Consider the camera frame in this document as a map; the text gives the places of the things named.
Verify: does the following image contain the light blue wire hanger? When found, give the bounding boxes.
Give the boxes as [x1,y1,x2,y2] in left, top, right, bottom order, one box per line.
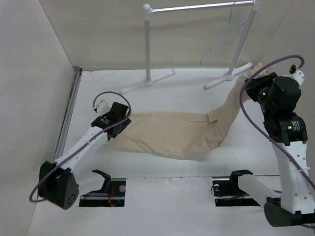
[199,0,247,66]

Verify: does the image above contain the purple cable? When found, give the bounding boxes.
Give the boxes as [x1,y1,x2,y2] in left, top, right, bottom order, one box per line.
[29,91,132,203]
[239,54,315,192]

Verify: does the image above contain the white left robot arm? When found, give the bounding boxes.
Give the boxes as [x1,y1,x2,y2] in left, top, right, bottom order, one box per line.
[38,102,131,210]

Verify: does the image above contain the beige trousers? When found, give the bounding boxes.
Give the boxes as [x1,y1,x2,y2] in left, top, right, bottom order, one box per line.
[105,62,263,160]

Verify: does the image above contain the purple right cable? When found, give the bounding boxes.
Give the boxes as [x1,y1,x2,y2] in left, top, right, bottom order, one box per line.
[239,54,315,192]

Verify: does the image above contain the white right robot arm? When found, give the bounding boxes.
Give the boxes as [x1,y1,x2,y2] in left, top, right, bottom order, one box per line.
[228,72,315,227]

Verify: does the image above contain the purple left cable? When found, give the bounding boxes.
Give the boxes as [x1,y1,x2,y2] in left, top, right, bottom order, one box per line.
[29,91,132,203]

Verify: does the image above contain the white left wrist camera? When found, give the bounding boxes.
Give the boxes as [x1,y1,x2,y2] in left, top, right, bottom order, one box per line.
[93,100,111,116]

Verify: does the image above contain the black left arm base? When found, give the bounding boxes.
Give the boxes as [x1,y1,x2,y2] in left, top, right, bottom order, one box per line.
[79,178,126,207]

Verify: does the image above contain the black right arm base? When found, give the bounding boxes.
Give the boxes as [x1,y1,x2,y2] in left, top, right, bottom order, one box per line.
[210,177,260,207]

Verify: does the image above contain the aluminium table edge rail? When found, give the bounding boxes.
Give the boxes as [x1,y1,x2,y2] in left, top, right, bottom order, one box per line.
[49,66,83,161]

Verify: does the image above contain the white clothes rack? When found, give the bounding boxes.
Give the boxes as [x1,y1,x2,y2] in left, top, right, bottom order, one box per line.
[120,0,262,94]

